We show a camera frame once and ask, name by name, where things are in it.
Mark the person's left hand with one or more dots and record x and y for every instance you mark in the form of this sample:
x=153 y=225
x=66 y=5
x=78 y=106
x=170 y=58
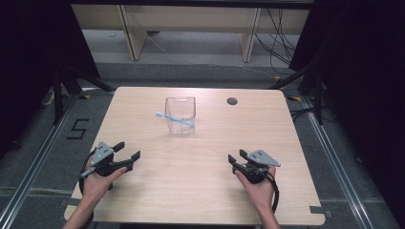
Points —
x=95 y=187

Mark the black metal stand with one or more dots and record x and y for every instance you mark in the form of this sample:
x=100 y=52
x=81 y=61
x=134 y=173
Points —
x=58 y=95
x=318 y=95

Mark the dark round table grommet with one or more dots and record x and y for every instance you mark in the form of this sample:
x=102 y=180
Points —
x=232 y=101

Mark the black metal crossbar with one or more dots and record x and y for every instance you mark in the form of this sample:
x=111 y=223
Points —
x=191 y=3

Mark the light blue toothbrush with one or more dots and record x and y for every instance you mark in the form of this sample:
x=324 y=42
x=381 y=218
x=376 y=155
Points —
x=173 y=118

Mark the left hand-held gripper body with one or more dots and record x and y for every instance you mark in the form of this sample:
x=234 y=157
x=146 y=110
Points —
x=103 y=159

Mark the black curtain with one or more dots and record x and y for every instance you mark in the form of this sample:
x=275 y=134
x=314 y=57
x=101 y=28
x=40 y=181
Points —
x=28 y=63
x=366 y=79

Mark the aluminium floor rail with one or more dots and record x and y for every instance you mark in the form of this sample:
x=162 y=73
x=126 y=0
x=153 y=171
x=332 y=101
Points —
x=41 y=152
x=337 y=165

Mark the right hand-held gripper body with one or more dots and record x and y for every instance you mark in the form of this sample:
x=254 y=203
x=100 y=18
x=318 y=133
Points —
x=259 y=165

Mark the grey tape strip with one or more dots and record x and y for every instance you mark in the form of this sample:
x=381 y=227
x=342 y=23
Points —
x=68 y=202
x=318 y=210

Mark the person's right hand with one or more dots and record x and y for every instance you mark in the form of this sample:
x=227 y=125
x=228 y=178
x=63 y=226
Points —
x=261 y=194

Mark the yellow tape piece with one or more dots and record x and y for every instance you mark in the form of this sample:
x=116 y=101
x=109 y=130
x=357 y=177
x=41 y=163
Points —
x=87 y=96
x=277 y=78
x=294 y=98

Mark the clear plastic container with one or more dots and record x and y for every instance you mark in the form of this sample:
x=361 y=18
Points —
x=185 y=106

